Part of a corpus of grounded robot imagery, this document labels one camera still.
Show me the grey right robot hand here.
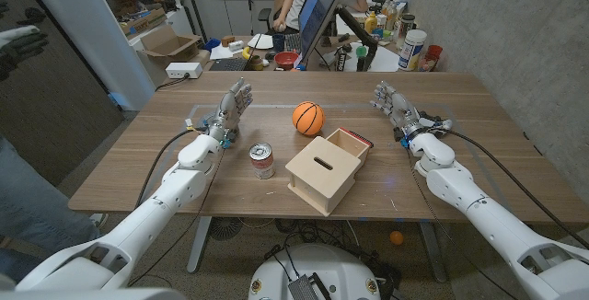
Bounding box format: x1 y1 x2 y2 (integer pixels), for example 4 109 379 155
369 80 427 143

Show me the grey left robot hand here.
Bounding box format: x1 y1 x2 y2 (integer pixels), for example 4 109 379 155
209 76 254 144

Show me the red white tin can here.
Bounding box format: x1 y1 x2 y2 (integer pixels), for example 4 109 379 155
248 142 276 180

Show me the light wooden drawer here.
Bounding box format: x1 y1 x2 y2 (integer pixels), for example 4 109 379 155
325 127 375 167

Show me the white game controller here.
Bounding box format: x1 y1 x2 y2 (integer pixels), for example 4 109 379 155
416 110 455 132

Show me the black laptop keyboard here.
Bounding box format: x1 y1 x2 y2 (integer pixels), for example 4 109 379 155
209 57 249 72

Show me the white labelled canister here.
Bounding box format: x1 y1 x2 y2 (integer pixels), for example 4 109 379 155
398 29 428 72

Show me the red plastic container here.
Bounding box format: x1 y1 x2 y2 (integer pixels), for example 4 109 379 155
418 44 444 72

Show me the white power box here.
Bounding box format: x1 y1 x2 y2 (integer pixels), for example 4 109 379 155
165 62 203 80

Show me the orange mini basketball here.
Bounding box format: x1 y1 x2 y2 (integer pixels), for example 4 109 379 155
292 100 327 136

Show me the red bowl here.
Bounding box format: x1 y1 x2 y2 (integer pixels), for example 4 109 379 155
274 51 300 71

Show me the open cardboard box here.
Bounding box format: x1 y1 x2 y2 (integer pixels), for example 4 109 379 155
137 24 203 62

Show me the light wooden slotted box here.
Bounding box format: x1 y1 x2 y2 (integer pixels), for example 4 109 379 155
284 135 363 217

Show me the black round fan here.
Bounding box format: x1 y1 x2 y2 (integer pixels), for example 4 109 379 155
209 216 244 241

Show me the black computer monitor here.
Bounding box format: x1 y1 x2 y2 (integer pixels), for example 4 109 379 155
297 0 350 64

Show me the grey table leg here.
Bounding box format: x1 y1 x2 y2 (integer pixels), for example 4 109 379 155
418 220 448 283
186 216 213 274

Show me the white shelf unit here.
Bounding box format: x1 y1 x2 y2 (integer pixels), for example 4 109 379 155
20 0 194 111

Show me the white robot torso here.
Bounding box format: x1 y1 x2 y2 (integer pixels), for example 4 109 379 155
248 243 382 300

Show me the person in blue jeans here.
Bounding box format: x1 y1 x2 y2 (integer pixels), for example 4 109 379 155
0 136 100 283

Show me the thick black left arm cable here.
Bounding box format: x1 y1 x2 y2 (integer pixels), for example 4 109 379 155
135 127 208 209

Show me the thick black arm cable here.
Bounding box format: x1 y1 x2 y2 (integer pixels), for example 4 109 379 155
432 127 589 250
135 127 208 209

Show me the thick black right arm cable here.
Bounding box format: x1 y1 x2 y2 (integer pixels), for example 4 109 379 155
432 127 589 250

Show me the black floor cable bundle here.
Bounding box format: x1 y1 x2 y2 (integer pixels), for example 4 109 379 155
264 219 364 264

